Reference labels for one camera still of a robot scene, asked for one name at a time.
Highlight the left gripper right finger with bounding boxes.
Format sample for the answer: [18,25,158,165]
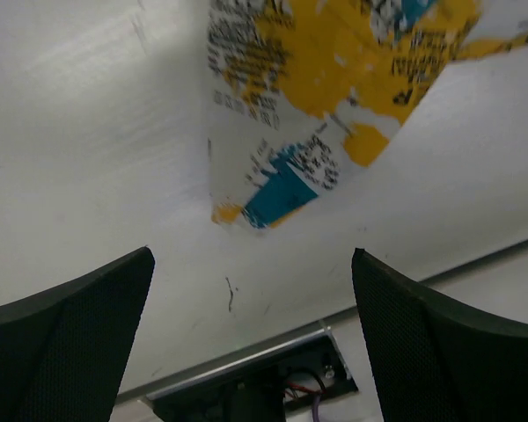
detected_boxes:
[351,249,528,421]

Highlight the white yellow teal printed shorts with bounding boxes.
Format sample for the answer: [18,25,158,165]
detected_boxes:
[207,1,528,230]

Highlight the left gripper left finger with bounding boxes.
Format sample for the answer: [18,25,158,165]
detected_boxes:
[0,247,155,421]

